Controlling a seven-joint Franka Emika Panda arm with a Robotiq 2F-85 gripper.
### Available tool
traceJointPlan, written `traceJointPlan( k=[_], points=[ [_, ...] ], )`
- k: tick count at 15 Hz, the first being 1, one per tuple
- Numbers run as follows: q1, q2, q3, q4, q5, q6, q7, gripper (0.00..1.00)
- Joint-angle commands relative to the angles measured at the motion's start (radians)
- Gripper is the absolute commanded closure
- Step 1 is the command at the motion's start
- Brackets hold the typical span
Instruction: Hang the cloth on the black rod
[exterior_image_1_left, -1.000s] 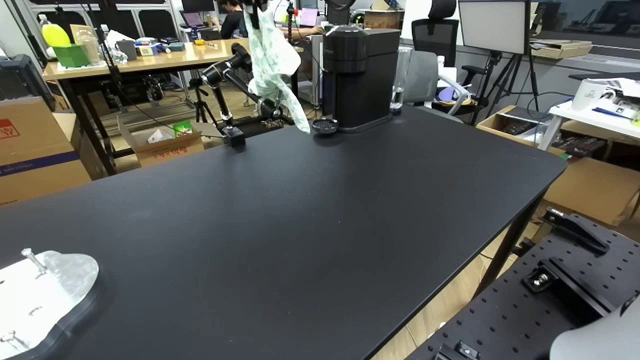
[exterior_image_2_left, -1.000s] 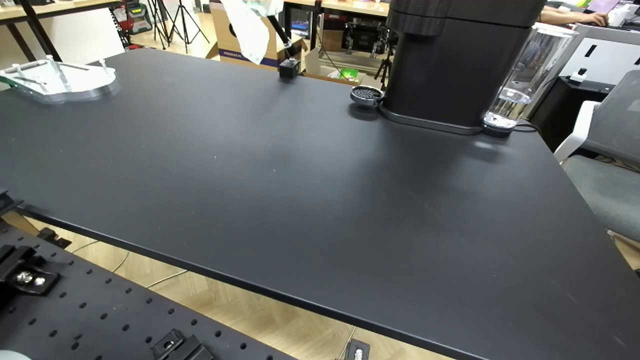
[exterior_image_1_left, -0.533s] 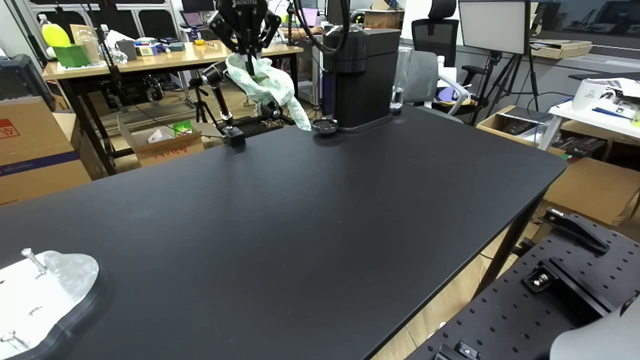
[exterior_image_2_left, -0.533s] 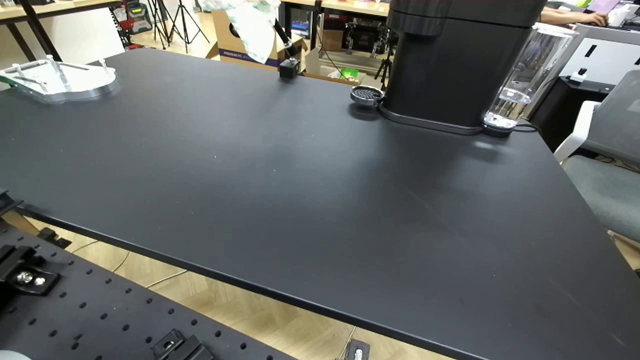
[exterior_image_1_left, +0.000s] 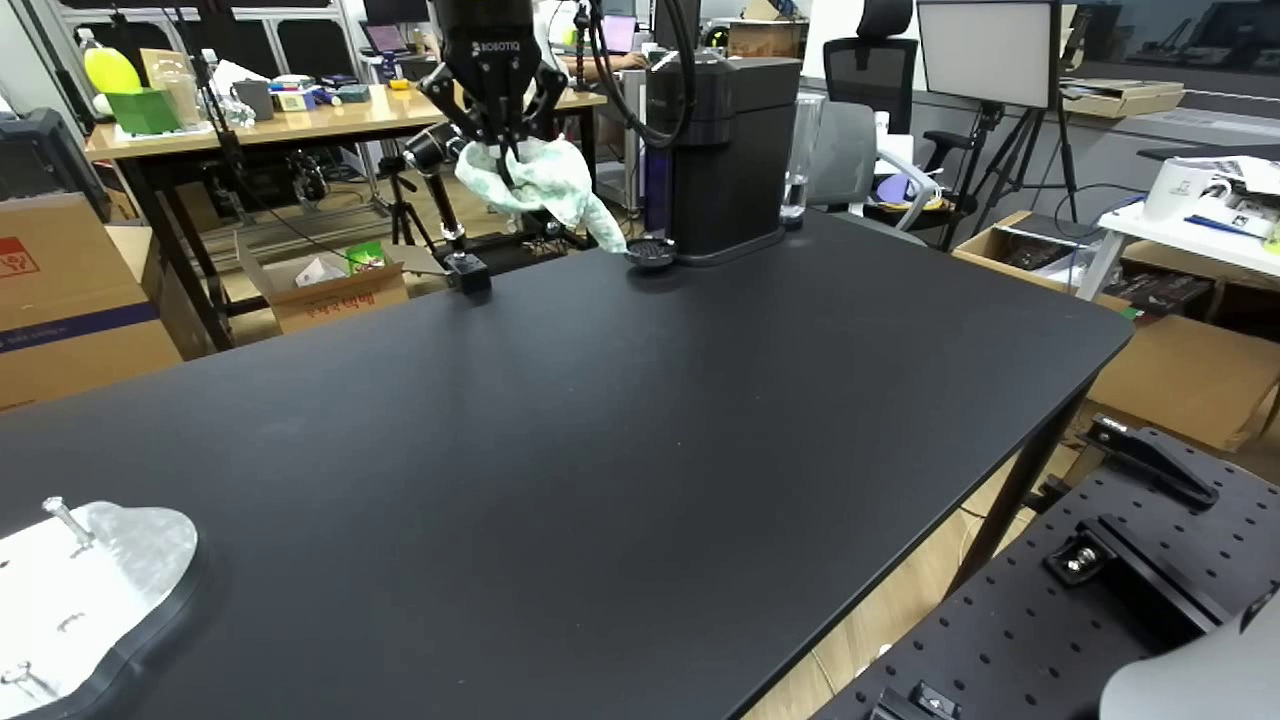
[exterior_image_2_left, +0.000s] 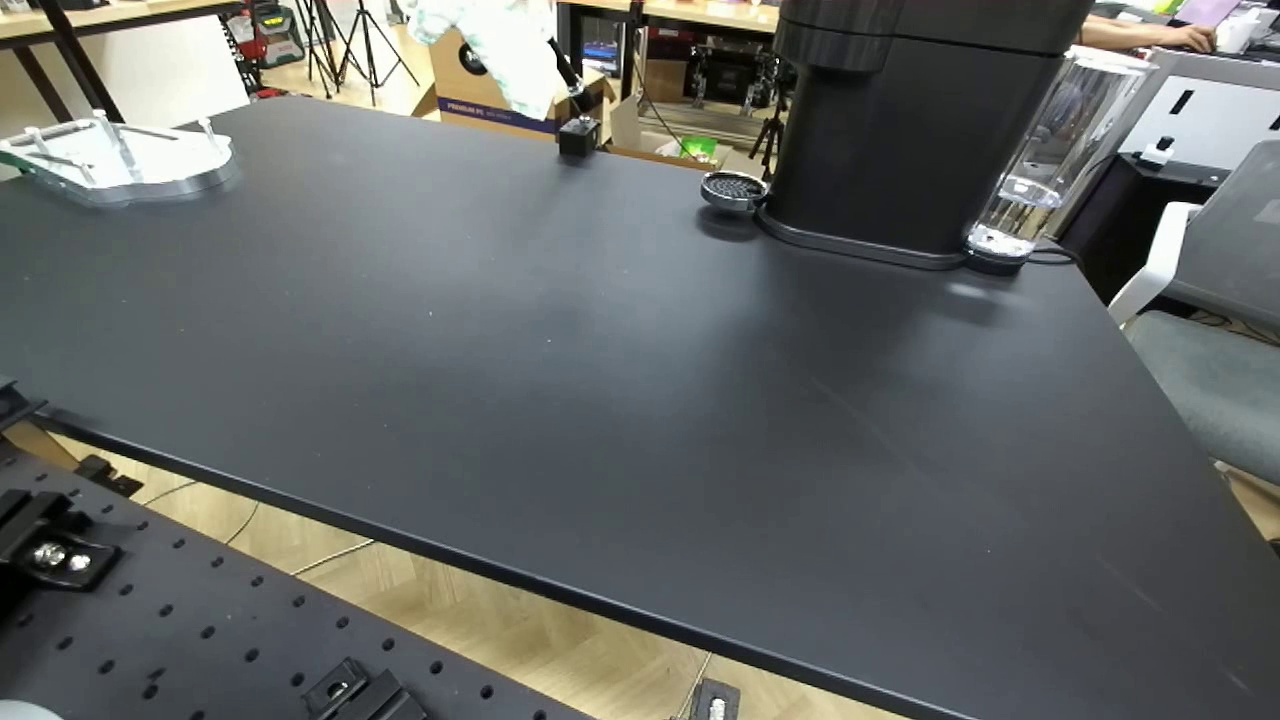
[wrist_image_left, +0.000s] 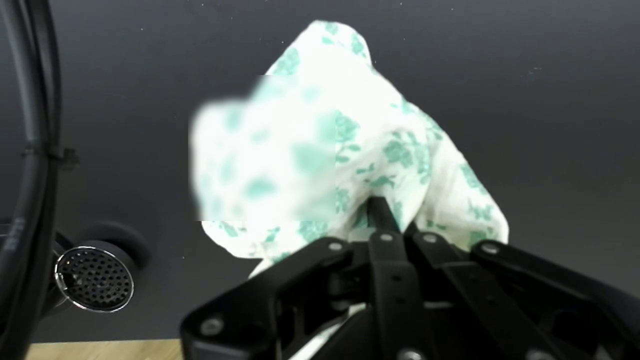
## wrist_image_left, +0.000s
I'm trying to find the white green floral cloth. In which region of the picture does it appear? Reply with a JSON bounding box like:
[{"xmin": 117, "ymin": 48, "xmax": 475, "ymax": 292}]
[{"xmin": 190, "ymin": 20, "xmax": 510, "ymax": 360}]

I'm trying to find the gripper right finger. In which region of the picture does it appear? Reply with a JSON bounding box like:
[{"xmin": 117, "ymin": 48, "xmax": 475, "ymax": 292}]
[{"xmin": 404, "ymin": 223, "xmax": 640, "ymax": 360}]

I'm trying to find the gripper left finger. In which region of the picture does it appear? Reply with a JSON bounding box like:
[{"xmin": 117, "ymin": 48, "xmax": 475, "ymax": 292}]
[{"xmin": 180, "ymin": 196, "xmax": 426, "ymax": 360}]

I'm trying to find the round perforated metal disc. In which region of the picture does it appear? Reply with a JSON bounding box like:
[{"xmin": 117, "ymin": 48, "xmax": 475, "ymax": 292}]
[{"xmin": 54, "ymin": 240, "xmax": 136, "ymax": 314}]

